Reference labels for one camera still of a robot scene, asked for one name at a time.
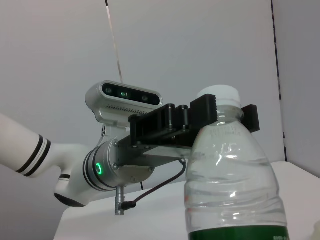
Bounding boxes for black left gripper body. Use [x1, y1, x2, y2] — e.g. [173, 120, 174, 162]
[116, 103, 203, 167]

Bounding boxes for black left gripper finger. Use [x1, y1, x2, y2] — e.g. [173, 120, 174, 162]
[163, 94, 218, 133]
[241, 103, 261, 133]

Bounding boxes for clear green-label water bottle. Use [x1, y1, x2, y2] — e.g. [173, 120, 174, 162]
[183, 85, 290, 240]

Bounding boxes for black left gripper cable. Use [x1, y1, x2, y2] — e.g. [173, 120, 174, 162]
[114, 159, 188, 216]

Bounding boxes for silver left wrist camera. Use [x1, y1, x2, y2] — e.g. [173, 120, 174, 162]
[84, 80, 164, 132]

